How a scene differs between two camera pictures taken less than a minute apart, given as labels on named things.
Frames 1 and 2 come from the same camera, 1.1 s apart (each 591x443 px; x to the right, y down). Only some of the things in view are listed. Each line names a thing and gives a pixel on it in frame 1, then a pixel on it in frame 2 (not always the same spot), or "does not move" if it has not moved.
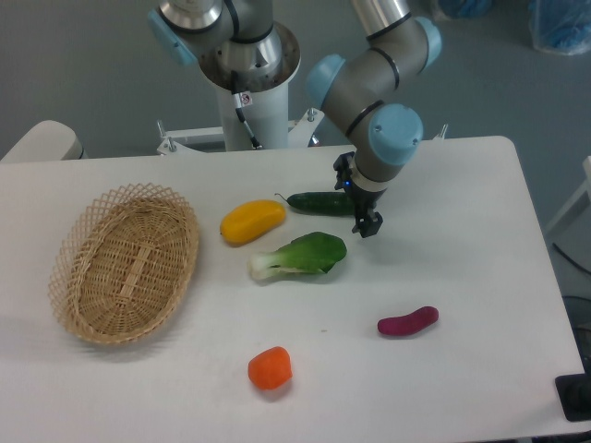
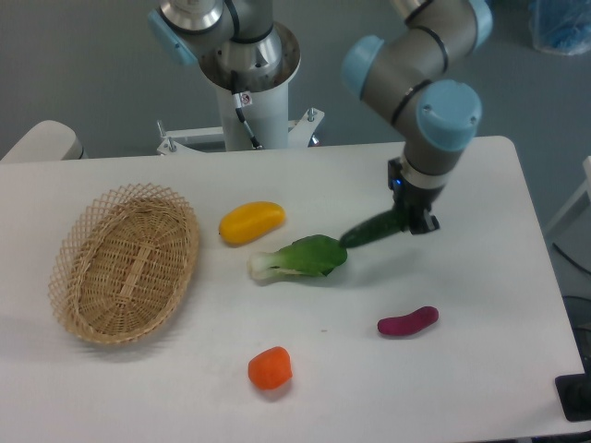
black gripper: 367,221 to 416,199
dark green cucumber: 322,202 to 376,227
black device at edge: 573,392 does not move
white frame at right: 585,188 does not move
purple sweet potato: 409,323 does not move
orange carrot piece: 271,368 does not move
